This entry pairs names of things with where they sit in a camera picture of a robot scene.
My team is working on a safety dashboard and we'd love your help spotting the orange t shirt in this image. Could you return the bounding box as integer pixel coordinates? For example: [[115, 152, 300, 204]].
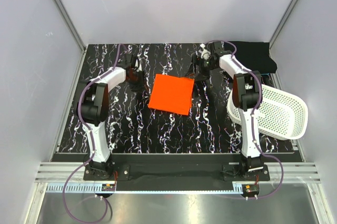
[[148, 74, 194, 116]]

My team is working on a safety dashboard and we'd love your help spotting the aluminium corner post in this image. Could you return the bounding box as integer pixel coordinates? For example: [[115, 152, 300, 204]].
[[53, 0, 86, 53], [269, 0, 299, 49]]

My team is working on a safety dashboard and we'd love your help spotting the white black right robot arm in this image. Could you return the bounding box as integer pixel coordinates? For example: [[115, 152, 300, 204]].
[[185, 41, 264, 178]]

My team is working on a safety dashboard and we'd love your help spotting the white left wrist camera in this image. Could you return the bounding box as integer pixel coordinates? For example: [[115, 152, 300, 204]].
[[135, 58, 143, 72]]

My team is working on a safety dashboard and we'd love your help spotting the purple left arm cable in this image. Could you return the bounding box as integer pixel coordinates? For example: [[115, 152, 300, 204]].
[[63, 43, 113, 222]]

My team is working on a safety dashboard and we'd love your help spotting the right aluminium corner post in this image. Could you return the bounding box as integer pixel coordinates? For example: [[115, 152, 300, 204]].
[[269, 0, 299, 49]]

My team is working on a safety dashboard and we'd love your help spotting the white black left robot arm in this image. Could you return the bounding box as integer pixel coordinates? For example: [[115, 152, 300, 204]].
[[74, 55, 148, 179]]

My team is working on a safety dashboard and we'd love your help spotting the folded black t shirt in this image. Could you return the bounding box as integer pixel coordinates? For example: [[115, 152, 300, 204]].
[[231, 41, 277, 74]]

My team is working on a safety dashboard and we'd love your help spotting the right orange connector board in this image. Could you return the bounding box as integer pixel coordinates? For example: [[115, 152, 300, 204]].
[[245, 185, 260, 193]]

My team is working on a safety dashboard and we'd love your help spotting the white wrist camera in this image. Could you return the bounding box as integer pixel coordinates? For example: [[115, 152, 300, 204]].
[[199, 44, 210, 60], [135, 58, 143, 72]]

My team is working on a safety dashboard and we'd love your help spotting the left aluminium corner post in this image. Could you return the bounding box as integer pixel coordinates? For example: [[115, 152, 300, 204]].
[[53, 0, 86, 53]]

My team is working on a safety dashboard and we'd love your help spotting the white perforated plastic basket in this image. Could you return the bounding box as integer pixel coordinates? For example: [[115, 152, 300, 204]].
[[227, 83, 309, 140]]

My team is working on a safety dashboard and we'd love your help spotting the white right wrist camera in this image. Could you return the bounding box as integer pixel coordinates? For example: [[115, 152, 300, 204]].
[[199, 44, 210, 60]]

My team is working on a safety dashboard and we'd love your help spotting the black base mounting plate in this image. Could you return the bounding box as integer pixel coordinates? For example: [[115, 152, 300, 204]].
[[83, 154, 270, 192]]

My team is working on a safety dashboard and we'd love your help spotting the aluminium front frame rail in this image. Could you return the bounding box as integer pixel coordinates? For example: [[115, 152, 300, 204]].
[[35, 162, 320, 195]]

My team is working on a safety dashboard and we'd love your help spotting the left orange connector board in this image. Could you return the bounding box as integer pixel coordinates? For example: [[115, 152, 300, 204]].
[[102, 184, 116, 191]]

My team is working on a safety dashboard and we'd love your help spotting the orange connector board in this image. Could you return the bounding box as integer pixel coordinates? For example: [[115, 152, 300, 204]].
[[102, 184, 116, 191], [245, 185, 260, 193]]

